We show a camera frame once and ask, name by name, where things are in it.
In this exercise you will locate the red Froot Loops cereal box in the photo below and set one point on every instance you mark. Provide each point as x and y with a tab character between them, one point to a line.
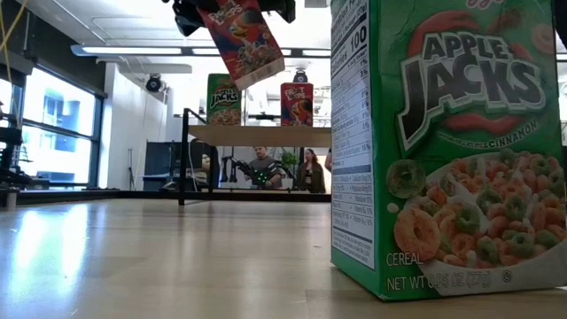
297	104
243	44

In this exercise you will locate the green Apple Jacks cereal box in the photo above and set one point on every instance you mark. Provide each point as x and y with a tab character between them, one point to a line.
223	99
443	133

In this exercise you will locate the black background robot arm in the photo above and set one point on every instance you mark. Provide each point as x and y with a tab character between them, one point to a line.
237	165

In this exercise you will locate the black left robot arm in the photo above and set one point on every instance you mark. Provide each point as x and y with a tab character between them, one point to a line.
9	135

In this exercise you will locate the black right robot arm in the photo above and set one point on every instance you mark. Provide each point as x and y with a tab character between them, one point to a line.
560	17

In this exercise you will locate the wooden shelf with black legs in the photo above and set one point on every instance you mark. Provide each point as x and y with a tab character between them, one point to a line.
266	135

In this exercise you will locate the black ceiling spotlight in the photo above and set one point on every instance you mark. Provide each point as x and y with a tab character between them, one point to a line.
300	76
153	83

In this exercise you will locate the grey ceiling vent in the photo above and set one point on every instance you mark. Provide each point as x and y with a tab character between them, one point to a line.
315	2

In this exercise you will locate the person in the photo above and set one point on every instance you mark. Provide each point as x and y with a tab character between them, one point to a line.
311	175
266	166
206	165

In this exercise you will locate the green potted plant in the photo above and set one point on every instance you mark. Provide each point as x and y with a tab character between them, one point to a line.
290	158

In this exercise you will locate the large window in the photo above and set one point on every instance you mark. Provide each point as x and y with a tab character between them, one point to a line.
57	133

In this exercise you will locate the black aluminium table frame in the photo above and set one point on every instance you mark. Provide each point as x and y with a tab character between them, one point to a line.
133	195

